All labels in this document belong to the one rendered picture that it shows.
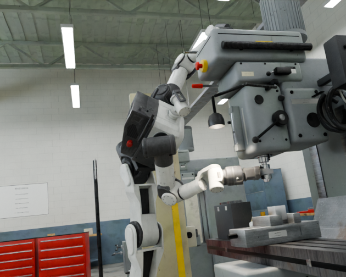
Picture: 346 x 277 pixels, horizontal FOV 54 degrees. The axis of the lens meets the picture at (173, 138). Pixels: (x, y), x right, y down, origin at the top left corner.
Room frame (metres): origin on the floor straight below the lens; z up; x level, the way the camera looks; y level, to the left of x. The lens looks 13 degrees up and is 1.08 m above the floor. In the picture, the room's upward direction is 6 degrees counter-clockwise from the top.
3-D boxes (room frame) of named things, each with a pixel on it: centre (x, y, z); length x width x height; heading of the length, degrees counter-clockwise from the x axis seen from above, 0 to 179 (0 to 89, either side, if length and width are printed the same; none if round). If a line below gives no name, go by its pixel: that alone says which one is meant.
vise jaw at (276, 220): (1.51, -0.36, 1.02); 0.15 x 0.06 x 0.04; 17
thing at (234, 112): (1.53, -0.30, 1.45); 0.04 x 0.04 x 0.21; 15
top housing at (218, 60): (1.57, -0.42, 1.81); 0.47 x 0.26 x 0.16; 105
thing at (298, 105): (1.61, -0.59, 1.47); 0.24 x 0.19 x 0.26; 15
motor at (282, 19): (1.63, -0.65, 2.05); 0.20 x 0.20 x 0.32
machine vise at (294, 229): (1.52, -0.39, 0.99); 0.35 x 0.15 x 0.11; 107
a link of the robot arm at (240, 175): (1.57, -0.31, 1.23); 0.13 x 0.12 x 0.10; 175
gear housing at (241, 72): (1.57, -0.45, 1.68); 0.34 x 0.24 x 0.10; 105
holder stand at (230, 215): (1.96, -0.29, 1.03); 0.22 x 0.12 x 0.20; 19
